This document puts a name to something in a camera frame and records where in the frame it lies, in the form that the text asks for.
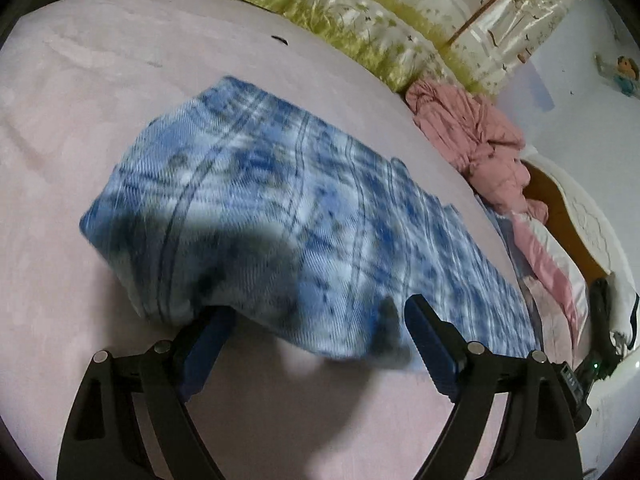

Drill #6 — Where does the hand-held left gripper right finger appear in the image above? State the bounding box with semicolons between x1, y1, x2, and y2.
404;294;584;480

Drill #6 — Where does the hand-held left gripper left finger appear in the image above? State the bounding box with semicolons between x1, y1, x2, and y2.
56;305;237;480

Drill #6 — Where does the blue plaid shirt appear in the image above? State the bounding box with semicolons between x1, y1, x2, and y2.
80;76;543;373

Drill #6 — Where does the pink striped pillow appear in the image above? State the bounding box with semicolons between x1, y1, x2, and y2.
510;210;590;341

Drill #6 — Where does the pink quilted jacket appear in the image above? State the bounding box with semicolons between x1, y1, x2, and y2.
405;79;550;221

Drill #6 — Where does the pink bed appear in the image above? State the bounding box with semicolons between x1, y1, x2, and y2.
0;0;576;480

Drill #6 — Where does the floral green white quilt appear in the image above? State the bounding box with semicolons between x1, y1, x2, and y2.
197;0;593;96

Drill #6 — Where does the white and wooden bed frame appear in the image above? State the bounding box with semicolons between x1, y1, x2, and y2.
520;145;640;353

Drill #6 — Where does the small wall doll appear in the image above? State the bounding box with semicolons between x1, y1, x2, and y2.
595;52;640;97

